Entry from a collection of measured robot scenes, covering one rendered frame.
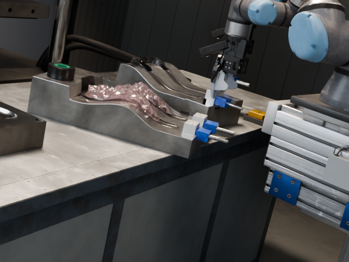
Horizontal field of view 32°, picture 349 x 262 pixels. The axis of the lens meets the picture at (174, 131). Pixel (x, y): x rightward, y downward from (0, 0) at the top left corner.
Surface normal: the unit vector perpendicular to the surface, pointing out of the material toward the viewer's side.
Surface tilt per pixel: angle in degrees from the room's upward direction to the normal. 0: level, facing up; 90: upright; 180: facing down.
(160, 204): 90
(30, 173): 0
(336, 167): 90
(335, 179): 90
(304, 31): 97
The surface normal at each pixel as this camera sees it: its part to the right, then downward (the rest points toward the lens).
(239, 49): -0.53, 0.13
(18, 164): 0.21, -0.94
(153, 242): 0.83, 0.32
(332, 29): 0.39, -0.20
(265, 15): 0.36, 0.33
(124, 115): -0.25, 0.22
